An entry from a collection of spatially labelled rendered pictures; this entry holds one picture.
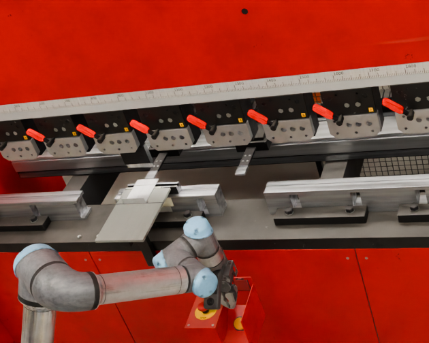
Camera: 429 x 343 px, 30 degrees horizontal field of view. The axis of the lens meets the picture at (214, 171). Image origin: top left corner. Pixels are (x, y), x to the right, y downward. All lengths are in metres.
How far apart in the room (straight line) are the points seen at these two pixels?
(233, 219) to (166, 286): 0.68
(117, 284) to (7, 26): 0.97
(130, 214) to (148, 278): 0.67
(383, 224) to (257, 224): 0.42
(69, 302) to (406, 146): 1.29
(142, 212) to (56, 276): 0.76
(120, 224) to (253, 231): 0.44
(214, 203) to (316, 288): 0.44
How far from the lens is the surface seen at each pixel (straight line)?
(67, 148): 2.80
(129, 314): 3.13
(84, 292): 2.00
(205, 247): 2.30
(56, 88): 2.67
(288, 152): 2.86
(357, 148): 2.79
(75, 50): 2.55
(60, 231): 3.04
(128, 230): 2.66
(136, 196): 2.80
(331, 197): 2.59
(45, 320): 2.16
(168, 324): 3.09
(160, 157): 2.94
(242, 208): 2.77
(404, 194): 2.54
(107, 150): 2.73
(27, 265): 2.09
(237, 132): 2.50
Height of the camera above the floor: 2.52
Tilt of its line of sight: 33 degrees down
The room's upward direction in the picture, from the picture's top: 20 degrees counter-clockwise
